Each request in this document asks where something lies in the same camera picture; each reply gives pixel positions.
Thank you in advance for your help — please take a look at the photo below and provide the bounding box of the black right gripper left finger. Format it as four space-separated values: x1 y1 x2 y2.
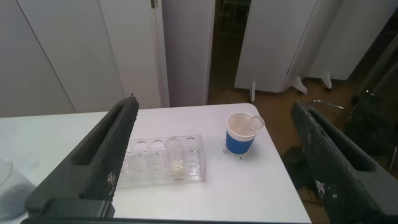
24 95 140 218

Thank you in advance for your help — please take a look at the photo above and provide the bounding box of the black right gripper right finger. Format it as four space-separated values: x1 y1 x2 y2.
290 100 398 224

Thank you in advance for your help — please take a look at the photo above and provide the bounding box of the test tube with pale yellow pigment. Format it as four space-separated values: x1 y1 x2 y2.
164 136 187 179

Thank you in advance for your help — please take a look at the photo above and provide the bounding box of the clear glass beaker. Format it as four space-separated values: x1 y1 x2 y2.
0 159 37 220

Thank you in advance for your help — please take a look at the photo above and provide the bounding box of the clear acrylic test tube rack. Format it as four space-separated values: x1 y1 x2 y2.
117 134 207 189

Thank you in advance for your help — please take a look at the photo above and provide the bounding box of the blue and white paper cup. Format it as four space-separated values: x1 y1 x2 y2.
226 111 261 156

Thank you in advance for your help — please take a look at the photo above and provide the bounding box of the white folding screen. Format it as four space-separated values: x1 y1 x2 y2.
0 0 216 118
233 0 398 102

